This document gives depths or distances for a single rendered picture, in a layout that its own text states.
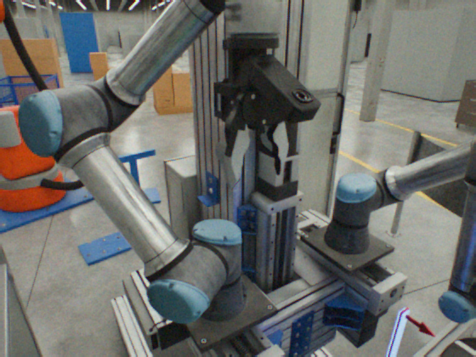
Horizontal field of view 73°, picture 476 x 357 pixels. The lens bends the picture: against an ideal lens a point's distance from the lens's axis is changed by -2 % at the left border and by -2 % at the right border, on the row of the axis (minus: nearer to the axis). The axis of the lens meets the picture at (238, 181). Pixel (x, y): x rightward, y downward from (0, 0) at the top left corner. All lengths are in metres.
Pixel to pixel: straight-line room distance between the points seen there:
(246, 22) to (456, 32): 9.74
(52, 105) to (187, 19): 0.28
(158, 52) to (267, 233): 0.58
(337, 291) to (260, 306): 0.34
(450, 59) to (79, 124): 9.80
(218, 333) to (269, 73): 0.62
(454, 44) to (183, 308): 9.79
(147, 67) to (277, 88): 0.35
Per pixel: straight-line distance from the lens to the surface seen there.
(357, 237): 1.11
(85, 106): 0.71
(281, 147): 0.51
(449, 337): 1.24
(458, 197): 2.65
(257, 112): 0.46
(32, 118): 0.70
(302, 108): 0.39
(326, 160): 2.73
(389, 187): 1.11
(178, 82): 7.63
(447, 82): 10.24
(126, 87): 0.74
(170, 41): 0.66
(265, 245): 1.00
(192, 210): 1.20
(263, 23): 0.45
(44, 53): 7.84
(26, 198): 3.85
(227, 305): 0.85
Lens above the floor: 1.69
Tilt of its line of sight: 25 degrees down
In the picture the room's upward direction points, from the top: straight up
